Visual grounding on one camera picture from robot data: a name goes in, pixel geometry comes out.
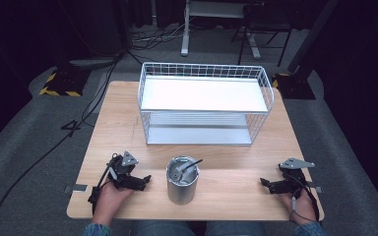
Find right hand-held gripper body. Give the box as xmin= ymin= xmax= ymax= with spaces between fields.
xmin=277 ymin=157 xmax=316 ymax=198

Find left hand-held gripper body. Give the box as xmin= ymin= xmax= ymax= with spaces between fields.
xmin=106 ymin=150 xmax=140 ymax=192

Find silver metal cup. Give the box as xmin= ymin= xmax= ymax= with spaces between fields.
xmin=165 ymin=154 xmax=201 ymax=207

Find white wire shelf rack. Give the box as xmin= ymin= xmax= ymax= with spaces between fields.
xmin=137 ymin=61 xmax=276 ymax=147

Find person's left hand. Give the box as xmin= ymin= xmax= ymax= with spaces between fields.
xmin=92 ymin=179 xmax=136 ymax=226

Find person's right hand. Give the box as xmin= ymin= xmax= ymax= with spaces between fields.
xmin=280 ymin=188 xmax=318 ymax=226

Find yellow-black striped stand base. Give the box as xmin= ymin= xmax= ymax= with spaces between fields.
xmin=271 ymin=72 xmax=317 ymax=100
xmin=38 ymin=66 xmax=93 ymax=98

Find dark slanted stand pole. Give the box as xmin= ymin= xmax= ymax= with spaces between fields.
xmin=286 ymin=0 xmax=341 ymax=75

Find black chair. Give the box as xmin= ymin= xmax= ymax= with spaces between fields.
xmin=230 ymin=2 xmax=294 ymax=68

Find black utensil handle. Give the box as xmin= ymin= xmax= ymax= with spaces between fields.
xmin=184 ymin=158 xmax=204 ymax=169

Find long black floor cable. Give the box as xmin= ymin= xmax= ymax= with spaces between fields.
xmin=0 ymin=48 xmax=126 ymax=236

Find bundle of floor cables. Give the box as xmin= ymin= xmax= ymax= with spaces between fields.
xmin=129 ymin=19 xmax=191 ymax=52

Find white desk frame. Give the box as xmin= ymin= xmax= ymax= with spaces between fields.
xmin=179 ymin=0 xmax=264 ymax=61

